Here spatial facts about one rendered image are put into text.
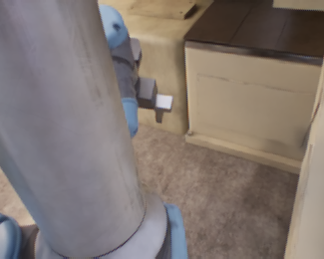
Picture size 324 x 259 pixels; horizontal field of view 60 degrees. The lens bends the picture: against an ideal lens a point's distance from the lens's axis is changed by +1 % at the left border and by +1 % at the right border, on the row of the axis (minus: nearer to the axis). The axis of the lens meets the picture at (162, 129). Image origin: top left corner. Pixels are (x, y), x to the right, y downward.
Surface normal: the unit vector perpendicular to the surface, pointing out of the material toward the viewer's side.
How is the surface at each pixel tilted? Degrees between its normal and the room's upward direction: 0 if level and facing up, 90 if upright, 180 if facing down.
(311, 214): 0
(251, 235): 0
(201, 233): 0
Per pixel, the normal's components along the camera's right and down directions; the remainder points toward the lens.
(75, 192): 0.28, 0.53
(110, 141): 0.86, 0.20
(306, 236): -0.11, -0.70
